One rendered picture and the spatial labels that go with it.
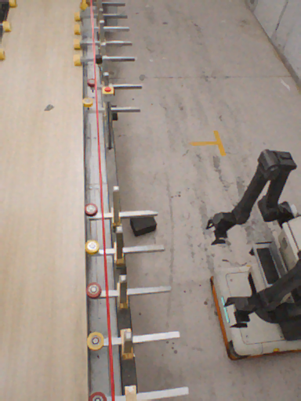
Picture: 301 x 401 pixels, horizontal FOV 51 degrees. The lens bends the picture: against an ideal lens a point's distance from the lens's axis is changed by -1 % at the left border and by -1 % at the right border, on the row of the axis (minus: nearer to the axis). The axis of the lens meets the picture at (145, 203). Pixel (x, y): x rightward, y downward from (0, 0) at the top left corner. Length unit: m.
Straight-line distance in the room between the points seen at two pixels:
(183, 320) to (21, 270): 1.35
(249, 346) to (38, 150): 1.93
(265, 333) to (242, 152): 2.01
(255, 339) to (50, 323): 1.40
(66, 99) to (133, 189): 1.08
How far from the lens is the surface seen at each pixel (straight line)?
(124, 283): 1.50
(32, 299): 1.76
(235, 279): 2.54
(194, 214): 3.06
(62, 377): 1.65
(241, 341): 2.42
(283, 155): 1.40
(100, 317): 1.97
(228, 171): 3.48
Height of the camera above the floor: 2.52
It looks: 56 degrees down
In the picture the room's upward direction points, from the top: 7 degrees clockwise
